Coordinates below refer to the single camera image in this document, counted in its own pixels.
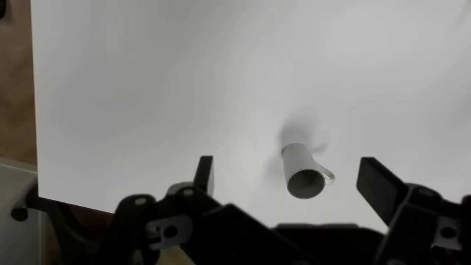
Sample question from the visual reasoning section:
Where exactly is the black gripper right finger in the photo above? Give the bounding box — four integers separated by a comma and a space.
356, 157, 408, 225

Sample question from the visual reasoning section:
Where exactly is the white ceramic mug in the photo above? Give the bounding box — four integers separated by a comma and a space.
281, 142, 336, 200

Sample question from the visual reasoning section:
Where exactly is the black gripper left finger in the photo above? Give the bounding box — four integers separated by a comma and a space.
193, 155, 214, 194

